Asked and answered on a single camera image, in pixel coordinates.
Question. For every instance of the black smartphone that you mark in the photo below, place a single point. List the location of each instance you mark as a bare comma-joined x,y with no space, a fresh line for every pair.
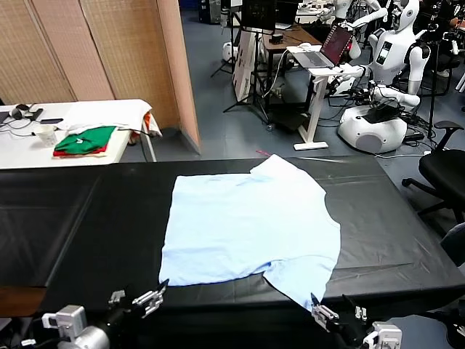
51,120

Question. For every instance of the green folded shirt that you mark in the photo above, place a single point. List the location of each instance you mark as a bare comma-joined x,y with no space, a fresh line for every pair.
87,140

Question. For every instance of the white computer mouse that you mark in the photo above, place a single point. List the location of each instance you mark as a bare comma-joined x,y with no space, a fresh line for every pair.
305,46

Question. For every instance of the black tripod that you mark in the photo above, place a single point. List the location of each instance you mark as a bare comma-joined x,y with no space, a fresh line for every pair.
257,72

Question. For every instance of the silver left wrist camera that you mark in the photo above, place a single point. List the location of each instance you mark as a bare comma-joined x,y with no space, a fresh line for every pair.
69,319

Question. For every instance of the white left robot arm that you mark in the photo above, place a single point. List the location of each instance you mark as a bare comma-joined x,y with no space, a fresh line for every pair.
91,339

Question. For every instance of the white paper cup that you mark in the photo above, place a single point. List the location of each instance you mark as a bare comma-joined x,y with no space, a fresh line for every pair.
45,137

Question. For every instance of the black table cover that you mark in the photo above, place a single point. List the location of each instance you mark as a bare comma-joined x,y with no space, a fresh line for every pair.
399,203

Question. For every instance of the beige folded cloth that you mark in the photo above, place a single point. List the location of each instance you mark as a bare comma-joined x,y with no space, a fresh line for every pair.
102,154

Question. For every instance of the small black box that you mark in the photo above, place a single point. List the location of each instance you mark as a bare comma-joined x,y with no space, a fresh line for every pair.
277,39

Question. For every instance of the white draped cloth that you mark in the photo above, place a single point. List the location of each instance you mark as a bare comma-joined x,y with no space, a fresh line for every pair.
105,114

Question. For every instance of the black pole stand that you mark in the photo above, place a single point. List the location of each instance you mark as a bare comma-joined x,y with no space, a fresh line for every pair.
432,91

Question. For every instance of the red folded shirt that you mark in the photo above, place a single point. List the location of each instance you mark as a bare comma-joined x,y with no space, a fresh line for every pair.
63,154

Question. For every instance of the short silver left gripper finger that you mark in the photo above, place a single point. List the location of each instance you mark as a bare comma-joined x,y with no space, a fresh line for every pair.
117,296

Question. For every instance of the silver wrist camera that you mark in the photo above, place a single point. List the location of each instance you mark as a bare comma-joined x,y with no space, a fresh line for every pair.
385,336
69,319

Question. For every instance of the blue-grey chair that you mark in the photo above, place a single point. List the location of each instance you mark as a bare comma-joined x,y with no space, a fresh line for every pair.
456,243

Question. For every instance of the black remote control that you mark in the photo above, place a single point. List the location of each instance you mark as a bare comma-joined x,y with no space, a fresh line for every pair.
37,113

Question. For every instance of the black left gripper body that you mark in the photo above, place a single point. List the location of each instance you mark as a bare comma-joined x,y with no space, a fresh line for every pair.
123,315

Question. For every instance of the white humanoid robot upper body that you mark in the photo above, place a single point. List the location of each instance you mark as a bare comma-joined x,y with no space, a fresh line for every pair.
341,7

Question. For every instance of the white side table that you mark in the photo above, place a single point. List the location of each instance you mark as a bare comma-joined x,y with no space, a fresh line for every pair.
22,152

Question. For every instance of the grey laptop with red screen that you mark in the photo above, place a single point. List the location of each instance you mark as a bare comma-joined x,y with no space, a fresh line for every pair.
338,43

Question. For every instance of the silver black-tipped right gripper finger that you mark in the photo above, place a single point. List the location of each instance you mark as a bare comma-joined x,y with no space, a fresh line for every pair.
359,312
323,313

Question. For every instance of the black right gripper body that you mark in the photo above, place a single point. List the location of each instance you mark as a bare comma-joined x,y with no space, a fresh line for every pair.
347,332

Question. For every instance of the long silver left gripper finger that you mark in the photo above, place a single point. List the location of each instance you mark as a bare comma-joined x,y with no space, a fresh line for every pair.
150,298

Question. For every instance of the white calibration board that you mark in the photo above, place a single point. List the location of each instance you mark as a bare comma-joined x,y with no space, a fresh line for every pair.
242,62

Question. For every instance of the light blue t-shirt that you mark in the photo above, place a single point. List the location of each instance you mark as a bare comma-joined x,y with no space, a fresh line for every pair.
236,225

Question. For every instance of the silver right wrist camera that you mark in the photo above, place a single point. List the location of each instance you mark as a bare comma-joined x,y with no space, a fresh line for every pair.
385,336

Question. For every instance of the black monitor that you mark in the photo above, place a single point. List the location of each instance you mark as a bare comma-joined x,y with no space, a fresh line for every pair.
258,14

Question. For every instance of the brown wooden desk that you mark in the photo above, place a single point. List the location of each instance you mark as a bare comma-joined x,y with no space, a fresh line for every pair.
301,34

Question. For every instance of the black wheeled base platform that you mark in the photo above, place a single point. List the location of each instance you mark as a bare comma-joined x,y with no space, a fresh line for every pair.
290,120

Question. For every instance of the black open laptop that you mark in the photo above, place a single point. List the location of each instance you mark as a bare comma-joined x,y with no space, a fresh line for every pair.
287,16

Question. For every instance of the white standing desk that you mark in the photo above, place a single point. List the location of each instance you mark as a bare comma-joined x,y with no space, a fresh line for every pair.
316,105

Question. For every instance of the tan folding screen partition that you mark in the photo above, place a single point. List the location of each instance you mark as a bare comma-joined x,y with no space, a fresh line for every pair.
109,54

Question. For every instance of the white round device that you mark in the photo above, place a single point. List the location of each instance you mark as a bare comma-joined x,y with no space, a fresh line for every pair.
228,51

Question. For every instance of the white humanoid robot with base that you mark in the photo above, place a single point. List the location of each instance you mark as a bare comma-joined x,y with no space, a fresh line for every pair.
392,51

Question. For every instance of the black office chair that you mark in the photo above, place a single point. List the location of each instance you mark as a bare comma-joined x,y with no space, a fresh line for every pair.
443,167

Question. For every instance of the orange cloth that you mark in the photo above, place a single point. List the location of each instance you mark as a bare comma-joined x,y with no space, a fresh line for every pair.
147,120

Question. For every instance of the black headphones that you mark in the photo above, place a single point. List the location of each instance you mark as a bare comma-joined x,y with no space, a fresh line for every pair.
20,108

